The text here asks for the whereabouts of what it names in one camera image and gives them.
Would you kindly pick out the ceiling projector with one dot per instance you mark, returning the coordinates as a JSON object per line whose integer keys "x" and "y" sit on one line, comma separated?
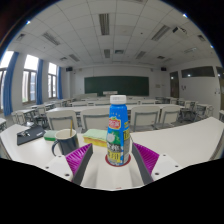
{"x": 179, "y": 31}

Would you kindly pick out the dark blue mug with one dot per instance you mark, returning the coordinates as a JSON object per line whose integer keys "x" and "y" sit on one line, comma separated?
{"x": 68, "y": 143}

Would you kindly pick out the ceiling lights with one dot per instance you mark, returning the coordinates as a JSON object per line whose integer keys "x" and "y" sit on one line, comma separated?
{"x": 104, "y": 23}

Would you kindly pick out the blue curtain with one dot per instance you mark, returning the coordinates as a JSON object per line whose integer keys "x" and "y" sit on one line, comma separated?
{"x": 39, "y": 81}
{"x": 59, "y": 83}
{"x": 10, "y": 83}

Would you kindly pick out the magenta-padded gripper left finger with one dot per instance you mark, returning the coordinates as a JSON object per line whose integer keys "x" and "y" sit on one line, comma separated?
{"x": 77, "y": 159}

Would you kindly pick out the dark wide wall window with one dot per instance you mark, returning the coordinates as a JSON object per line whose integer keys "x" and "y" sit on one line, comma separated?
{"x": 197, "y": 72}

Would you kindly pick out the dark door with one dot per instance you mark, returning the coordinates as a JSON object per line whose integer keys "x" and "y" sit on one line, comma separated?
{"x": 174, "y": 85}

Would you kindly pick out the green chalkboard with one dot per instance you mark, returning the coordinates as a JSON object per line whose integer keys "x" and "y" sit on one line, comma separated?
{"x": 116, "y": 85}

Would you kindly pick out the classroom desks and chairs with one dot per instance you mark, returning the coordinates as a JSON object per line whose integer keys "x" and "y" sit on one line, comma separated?
{"x": 95, "y": 118}

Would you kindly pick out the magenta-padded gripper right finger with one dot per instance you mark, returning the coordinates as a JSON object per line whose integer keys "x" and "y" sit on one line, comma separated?
{"x": 148, "y": 159}

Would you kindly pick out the blue drink bottle white cap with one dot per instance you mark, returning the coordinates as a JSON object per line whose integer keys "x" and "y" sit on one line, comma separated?
{"x": 118, "y": 133}

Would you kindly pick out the black wall speaker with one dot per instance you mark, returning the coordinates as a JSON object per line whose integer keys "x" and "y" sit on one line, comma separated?
{"x": 163, "y": 69}
{"x": 69, "y": 69}

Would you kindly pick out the wooden stick in mug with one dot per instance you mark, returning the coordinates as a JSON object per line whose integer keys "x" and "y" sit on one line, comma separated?
{"x": 71, "y": 126}

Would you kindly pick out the tall window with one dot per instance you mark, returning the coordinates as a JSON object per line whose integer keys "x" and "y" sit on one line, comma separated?
{"x": 2, "y": 83}
{"x": 29, "y": 80}
{"x": 52, "y": 80}

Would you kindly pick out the yellow sponge green top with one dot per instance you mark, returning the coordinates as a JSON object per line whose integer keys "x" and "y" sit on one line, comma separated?
{"x": 95, "y": 136}

